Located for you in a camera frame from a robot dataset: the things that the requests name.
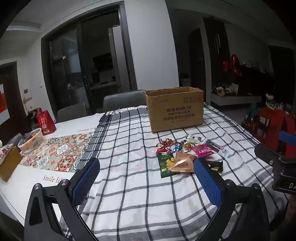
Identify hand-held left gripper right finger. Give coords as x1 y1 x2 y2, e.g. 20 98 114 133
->
193 158 270 241

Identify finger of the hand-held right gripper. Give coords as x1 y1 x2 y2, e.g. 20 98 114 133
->
254 144 285 165
278 130 296 146

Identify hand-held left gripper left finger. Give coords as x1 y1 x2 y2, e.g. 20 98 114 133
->
24 157 102 241

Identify brown cardboard box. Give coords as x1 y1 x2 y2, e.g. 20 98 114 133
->
145 87 204 133

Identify black snack packet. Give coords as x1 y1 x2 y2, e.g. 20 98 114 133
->
206 160 224 172

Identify red gift box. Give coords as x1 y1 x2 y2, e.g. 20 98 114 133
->
242 108 296 151

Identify orange triangular snack packet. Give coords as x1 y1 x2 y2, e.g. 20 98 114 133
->
171 156 194 174

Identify pink snack packet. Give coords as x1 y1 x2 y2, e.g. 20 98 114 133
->
191 144 214 158

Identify orange flat snack packet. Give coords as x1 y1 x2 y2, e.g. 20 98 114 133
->
174 151 195 163

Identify white tube snack packet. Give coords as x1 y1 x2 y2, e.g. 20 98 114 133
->
205 138 229 159

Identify patterned table mat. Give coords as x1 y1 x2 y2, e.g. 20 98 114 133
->
20 132 94 173

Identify yellow round candy clear wrapper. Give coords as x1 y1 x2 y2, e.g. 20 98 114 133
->
181 140 192 153

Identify green cracker packet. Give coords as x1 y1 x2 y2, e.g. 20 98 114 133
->
157 153 177 178

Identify black white checked cloth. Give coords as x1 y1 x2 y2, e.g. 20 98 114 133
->
59 103 289 241

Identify white tablecloth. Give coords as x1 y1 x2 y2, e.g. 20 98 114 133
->
0 113 103 229

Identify red candy packet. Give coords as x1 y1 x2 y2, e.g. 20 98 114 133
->
156 143 170 154

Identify white low shelf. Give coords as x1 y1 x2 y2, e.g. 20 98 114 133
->
210 91 263 106

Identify white plastic basket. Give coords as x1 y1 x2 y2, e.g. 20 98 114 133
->
18 128 44 154

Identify dark cabinet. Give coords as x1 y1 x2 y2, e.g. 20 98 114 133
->
229 65 278 96

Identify red gift bag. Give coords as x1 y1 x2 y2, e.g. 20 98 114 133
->
37 109 56 136

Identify grey chair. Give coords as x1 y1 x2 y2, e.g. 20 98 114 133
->
103 90 147 113
57 103 87 123

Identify brown tissue box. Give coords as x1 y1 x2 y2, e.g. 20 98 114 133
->
0 144 23 182

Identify red balloons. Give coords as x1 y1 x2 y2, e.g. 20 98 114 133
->
222 54 243 77

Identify dark sliding glass door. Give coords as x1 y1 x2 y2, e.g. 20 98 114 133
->
41 5 138 123

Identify red wall picture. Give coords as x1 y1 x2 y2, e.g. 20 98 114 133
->
0 83 11 124

